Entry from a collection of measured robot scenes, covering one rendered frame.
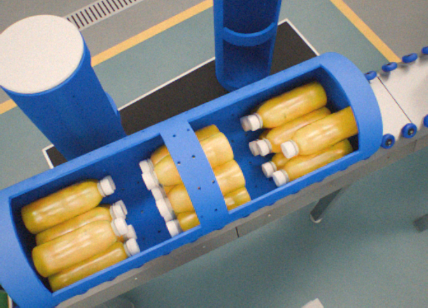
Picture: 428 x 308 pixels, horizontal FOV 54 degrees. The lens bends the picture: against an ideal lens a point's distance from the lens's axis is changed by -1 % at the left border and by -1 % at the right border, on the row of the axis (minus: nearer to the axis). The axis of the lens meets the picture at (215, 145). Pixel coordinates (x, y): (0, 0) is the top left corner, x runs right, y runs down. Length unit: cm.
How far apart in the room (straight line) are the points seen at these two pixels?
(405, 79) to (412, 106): 9
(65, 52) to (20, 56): 14
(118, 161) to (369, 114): 61
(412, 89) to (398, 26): 145
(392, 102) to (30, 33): 111
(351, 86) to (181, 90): 136
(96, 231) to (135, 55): 174
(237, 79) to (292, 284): 105
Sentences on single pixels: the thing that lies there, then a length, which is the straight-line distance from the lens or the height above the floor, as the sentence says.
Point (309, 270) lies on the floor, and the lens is 209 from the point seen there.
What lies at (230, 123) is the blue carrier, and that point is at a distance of 114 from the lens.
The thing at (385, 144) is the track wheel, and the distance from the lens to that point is 126.
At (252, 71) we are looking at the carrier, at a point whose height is 16.
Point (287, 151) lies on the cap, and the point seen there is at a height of 113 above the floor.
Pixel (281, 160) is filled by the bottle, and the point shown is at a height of 103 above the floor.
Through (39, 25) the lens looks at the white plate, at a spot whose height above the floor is 104.
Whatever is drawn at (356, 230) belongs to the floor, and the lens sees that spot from 218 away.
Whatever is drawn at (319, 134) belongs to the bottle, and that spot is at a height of 115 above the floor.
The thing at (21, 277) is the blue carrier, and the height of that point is 120.
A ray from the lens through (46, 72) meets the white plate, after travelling 131.
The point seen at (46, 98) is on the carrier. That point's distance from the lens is 131.
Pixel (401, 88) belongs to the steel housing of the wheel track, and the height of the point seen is 93.
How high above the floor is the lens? 204
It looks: 66 degrees down
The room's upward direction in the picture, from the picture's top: 3 degrees counter-clockwise
